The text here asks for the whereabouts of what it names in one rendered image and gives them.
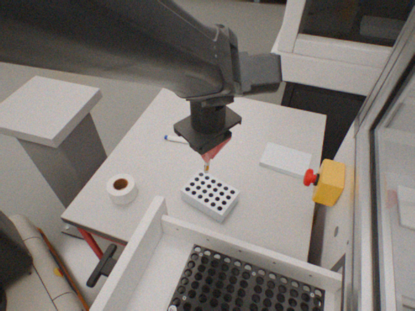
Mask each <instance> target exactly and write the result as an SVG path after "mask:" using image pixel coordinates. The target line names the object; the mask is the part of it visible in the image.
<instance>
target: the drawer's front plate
mask: <svg viewBox="0 0 415 311"><path fill-rule="evenodd" d="M162 214H165V215H167V216H169V215H168V211H167V204H166V199H165V197H162V196H158V195H157V196H156V197H154V199H153V201H152V203H151V205H150V206H149V209H148V210H147V211H146V213H145V215H144V217H143V218H142V220H141V223H139V225H138V227H137V228H136V231H135V232H134V234H133V236H132V237H131V239H130V240H129V242H128V244H127V246H126V248H125V249H124V251H123V253H122V255H121V256H120V259H119V260H118V262H117V263H116V265H115V267H114V269H113V271H112V272H111V273H110V275H109V277H108V279H107V281H106V282H105V285H104V286H103V287H102V289H101V291H100V293H99V294H98V296H97V299H95V301H94V303H93V305H92V307H91V308H90V310H89V311H124V310H125V308H126V306H127V305H128V303H129V301H130V298H131V296H132V294H133V292H134V290H135V289H136V287H137V285H138V282H139V280H140V278H141V276H142V275H143V273H144V271H145V268H146V267H147V265H148V263H149V261H150V260H151V257H152V256H153V253H154V251H155V249H156V246H157V245H158V244H159V241H160V240H161V237H162V235H163V229H162V225H161V217H162Z"/></svg>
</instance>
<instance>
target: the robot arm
mask: <svg viewBox="0 0 415 311"><path fill-rule="evenodd" d="M0 62H5V63H7V64H14V65H23V66H27V67H37V68H44V69H46V70H54V71H60V72H68V73H76V74H77V75H86V76H91V77H99V78H108V79H112V80H117V81H126V82H131V83H139V84H144V85H152V86H156V87H160V88H164V89H168V90H170V91H172V92H174V93H175V94H176V95H177V96H178V97H180V98H183V99H186V101H189V103H190V112H191V115H189V116H187V117H186V118H184V119H183V120H180V121H178V122H177V123H175V124H174V132H175V133H176V134H177V136H178V137H180V136H181V137H183V138H184V139H185V140H186V141H187V142H188V144H189V147H191V148H192V149H193V150H194V151H196V152H197V153H198V154H200V155H201V157H202V159H203V160H204V161H205V162H206V163H209V161H210V159H213V158H215V156H216V155H217V154H218V153H219V151H220V150H221V149H222V148H223V147H224V146H225V145H227V143H228V142H229V141H230V140H231V138H232V132H231V131H230V130H229V129H231V128H233V127H235V125H237V124H240V125H241V120H242V117H241V116H240V115H238V114H237V113H236V112H234V111H233V110H231V108H229V107H228V106H227V105H229V104H231V103H234V102H235V100H234V98H235V97H245V96H257V95H262V94H269V93H276V92H277V91H278V89H279V85H280V83H282V82H283V77H282V62H281V55H280V54H276V53H274V52H272V53H265V54H252V55H248V53H247V52H246V51H244V52H238V40H237V35H236V34H235V33H234V32H233V31H232V30H231V29H229V27H227V28H226V27H225V25H223V24H219V23H213V24H209V25H205V24H203V23H202V22H200V21H198V20H197V19H196V18H195V17H194V16H192V15H191V14H189V13H188V11H187V10H185V9H184V8H182V7H181V6H179V4H178V3H177V2H175V1H173V0H0Z"/></svg>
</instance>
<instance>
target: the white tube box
mask: <svg viewBox="0 0 415 311"><path fill-rule="evenodd" d="M239 196H240V191H239V190H237V188H234V187H232V186H230V185H228V184H227V183H224V182H223V181H222V180H220V179H218V178H216V177H214V176H212V175H210V174H208V173H207V174H205V173H204V170H202V169H199V170H198V171H197V172H196V173H195V174H194V175H193V177H192V178H191V179H190V180H188V182H187V183H186V184H185V185H184V186H183V188H182V189H180V198H182V199H183V200H184V201H186V202H187V203H189V204H191V205H193V206H195V208H197V209H198V210H200V211H202V212H204V213H205V214H207V215H208V216H210V217H211V218H213V219H215V220H217V221H218V222H220V223H222V221H223V220H224V218H226V217H227V215H228V213H229V212H230V211H231V210H232V208H233V206H235V204H236V203H237V202H238V200H239Z"/></svg>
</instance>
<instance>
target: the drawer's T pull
mask: <svg viewBox="0 0 415 311"><path fill-rule="evenodd" d="M116 249H117V245H116V244H114V243H111V244H110V246H108V248H107V249H106V251H105V253H104V255H103V256H102V257H101V258H100V260H99V262H98V264H97V266H96V267H95V269H94V270H93V272H92V274H91V276H90V277H89V279H88V280H87V281H86V286H87V287H90V288H93V287H94V286H95V285H96V284H97V282H98V280H99V278H100V277H101V275H104V276H106V277H109V275H110V273H111V272H112V271H113V269H114V267H115V265H116V263H117V262H118V260H116V259H113V258H112V256H113V255H114V252H115V251H116Z"/></svg>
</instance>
